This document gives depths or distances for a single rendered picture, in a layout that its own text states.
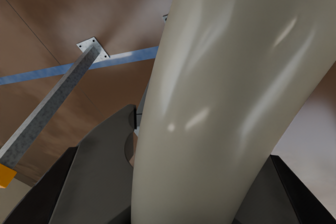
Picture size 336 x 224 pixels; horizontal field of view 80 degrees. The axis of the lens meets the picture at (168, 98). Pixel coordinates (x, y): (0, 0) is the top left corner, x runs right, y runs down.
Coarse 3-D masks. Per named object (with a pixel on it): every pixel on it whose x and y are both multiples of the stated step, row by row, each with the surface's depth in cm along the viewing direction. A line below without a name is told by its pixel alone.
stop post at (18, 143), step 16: (80, 48) 164; (96, 48) 161; (80, 64) 145; (64, 80) 132; (48, 96) 124; (64, 96) 130; (32, 112) 117; (48, 112) 119; (32, 128) 110; (16, 144) 102; (0, 160) 95; (16, 160) 101; (0, 176) 92
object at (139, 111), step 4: (164, 16) 130; (164, 20) 132; (144, 92) 88; (144, 96) 86; (140, 100) 85; (144, 100) 84; (140, 104) 83; (140, 108) 81; (136, 112) 80; (140, 112) 79; (136, 116) 78; (140, 116) 78; (136, 120) 77; (140, 120) 76; (136, 124) 75; (136, 132) 78
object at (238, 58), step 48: (192, 0) 3; (240, 0) 2; (288, 0) 2; (192, 48) 3; (240, 48) 3; (288, 48) 2; (192, 96) 3; (240, 96) 3; (288, 96) 3; (144, 144) 4; (192, 144) 3; (240, 144) 3; (144, 192) 5; (192, 192) 4; (240, 192) 4
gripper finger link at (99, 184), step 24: (120, 120) 11; (96, 144) 9; (120, 144) 9; (72, 168) 8; (96, 168) 8; (120, 168) 8; (72, 192) 7; (96, 192) 7; (120, 192) 7; (72, 216) 6; (96, 216) 6; (120, 216) 6
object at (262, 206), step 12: (264, 168) 8; (264, 180) 8; (276, 180) 8; (252, 192) 7; (264, 192) 7; (276, 192) 7; (252, 204) 7; (264, 204) 7; (276, 204) 7; (288, 204) 7; (240, 216) 6; (252, 216) 6; (264, 216) 6; (276, 216) 6; (288, 216) 7
